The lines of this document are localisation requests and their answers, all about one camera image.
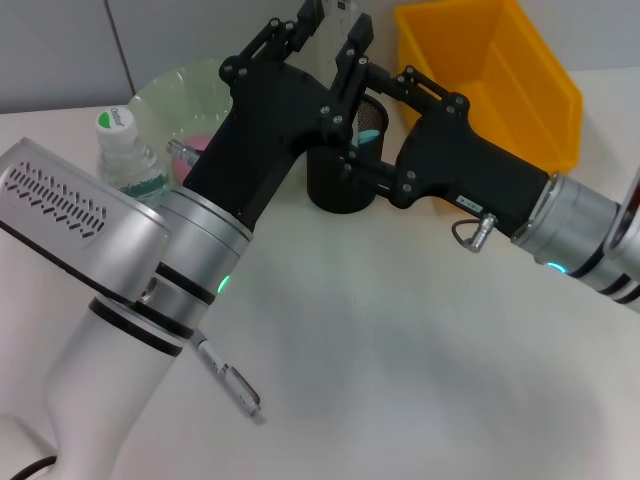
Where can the green wavy glass fruit plate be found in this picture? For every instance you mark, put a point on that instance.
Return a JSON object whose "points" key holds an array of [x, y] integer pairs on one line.
{"points": [[195, 95]]}

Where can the clear plastic ruler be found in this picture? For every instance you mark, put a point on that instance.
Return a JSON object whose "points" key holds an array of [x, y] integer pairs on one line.
{"points": [[335, 30]]}

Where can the yellow plastic bin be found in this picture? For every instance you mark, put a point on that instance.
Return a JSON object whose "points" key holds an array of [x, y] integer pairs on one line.
{"points": [[500, 75]]}

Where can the silver pen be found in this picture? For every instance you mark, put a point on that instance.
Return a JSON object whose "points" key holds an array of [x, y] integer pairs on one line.
{"points": [[240, 390]]}

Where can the black mesh pen holder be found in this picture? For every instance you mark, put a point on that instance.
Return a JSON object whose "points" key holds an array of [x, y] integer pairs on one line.
{"points": [[340, 195]]}

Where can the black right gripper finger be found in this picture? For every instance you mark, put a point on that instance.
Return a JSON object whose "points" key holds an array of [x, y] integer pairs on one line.
{"points": [[415, 85], [375, 175]]}

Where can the clear green-label water bottle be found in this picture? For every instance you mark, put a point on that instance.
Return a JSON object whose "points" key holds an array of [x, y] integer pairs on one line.
{"points": [[125, 160]]}

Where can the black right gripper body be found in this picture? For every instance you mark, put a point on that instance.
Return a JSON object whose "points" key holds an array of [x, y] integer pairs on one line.
{"points": [[460, 165]]}

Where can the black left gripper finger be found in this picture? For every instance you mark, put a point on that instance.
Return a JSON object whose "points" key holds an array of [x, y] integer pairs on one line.
{"points": [[350, 75], [290, 35]]}

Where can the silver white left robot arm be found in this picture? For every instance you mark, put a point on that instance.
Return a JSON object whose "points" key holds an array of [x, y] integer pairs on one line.
{"points": [[100, 390]]}

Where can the pink toy peach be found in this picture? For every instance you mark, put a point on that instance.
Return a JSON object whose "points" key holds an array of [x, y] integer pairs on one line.
{"points": [[197, 142]]}

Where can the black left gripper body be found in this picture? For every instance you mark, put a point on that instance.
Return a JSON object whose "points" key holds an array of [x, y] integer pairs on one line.
{"points": [[260, 130]]}

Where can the blue scissors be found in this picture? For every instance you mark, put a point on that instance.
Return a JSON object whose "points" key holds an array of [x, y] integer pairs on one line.
{"points": [[369, 136]]}

